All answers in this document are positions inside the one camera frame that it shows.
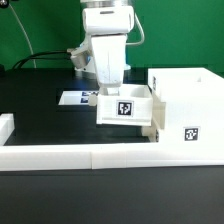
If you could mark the white drawer tray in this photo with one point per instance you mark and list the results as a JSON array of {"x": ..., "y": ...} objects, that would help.
[
  {"x": 157, "y": 122},
  {"x": 131, "y": 106}
]

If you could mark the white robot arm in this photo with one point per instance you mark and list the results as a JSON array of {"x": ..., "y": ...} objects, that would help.
[{"x": 82, "y": 56}]

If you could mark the white U-shaped fence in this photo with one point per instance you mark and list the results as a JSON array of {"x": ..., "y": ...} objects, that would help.
[{"x": 103, "y": 156}]

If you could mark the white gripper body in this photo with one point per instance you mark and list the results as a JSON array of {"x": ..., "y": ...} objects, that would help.
[{"x": 107, "y": 30}]

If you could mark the white drawer cabinet box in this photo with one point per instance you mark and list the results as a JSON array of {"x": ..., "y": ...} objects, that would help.
[{"x": 194, "y": 100}]

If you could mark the white front drawer tray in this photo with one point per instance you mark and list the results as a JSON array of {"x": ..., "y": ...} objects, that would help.
[{"x": 157, "y": 122}]

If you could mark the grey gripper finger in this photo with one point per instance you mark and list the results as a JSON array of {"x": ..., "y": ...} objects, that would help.
[{"x": 113, "y": 91}]

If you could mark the marker tag sheet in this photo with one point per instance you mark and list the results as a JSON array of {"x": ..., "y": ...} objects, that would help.
[{"x": 79, "y": 98}]

